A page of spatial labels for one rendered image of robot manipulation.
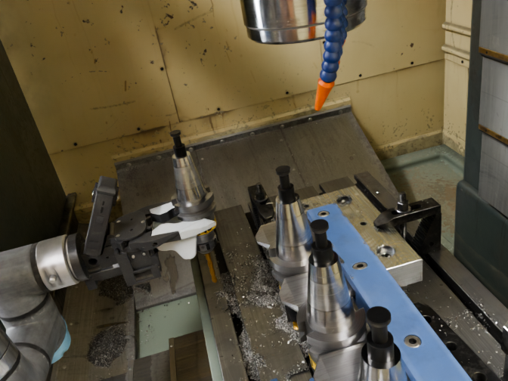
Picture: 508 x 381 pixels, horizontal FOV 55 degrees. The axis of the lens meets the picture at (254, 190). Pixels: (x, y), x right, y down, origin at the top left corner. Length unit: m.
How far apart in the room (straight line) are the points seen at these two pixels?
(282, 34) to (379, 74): 1.31
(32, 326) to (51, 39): 1.07
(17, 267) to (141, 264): 0.17
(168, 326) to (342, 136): 0.90
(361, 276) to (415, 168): 1.53
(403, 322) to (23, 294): 0.53
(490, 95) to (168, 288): 0.99
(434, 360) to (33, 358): 0.53
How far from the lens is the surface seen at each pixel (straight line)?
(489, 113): 1.13
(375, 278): 0.50
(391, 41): 1.89
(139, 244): 0.70
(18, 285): 0.77
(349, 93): 1.88
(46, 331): 0.81
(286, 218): 0.51
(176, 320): 1.42
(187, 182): 0.69
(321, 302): 0.43
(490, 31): 1.08
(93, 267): 0.77
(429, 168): 2.03
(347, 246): 0.54
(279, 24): 0.60
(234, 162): 1.72
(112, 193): 0.69
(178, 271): 1.51
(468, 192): 1.32
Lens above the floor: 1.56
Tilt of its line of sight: 29 degrees down
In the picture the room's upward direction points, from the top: 11 degrees counter-clockwise
